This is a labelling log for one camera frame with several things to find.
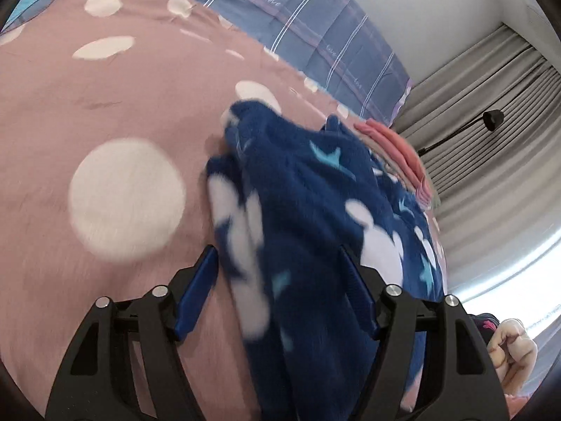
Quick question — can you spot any stack of folded pink clothes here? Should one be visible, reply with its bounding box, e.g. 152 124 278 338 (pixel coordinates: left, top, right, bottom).
353 118 440 209

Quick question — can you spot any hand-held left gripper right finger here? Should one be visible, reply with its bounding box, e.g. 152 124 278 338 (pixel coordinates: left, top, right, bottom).
337 248 511 421

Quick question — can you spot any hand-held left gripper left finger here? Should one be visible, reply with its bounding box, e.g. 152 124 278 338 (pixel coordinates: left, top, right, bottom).
44 246 220 421

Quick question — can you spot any dark navy cloth pile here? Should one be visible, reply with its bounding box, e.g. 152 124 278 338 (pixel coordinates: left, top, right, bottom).
470 313 501 343

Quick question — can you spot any beige curtain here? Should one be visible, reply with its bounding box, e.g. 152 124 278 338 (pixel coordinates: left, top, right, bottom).
393 23 561 292

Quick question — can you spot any blue fleece garment white print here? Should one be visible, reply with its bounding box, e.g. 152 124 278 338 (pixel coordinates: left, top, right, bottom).
206 100 448 421

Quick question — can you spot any cream fluffy cloth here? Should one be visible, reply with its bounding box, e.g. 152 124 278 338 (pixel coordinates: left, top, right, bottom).
486 318 539 399

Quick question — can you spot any black lamp on stand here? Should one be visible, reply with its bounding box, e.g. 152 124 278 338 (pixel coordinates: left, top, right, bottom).
416 109 506 157

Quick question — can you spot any blue plaid pillow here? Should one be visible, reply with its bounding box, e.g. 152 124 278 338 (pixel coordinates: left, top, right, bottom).
160 0 413 129

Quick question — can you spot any pink polka dot blanket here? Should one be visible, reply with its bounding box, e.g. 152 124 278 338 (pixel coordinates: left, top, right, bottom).
0 0 448 421

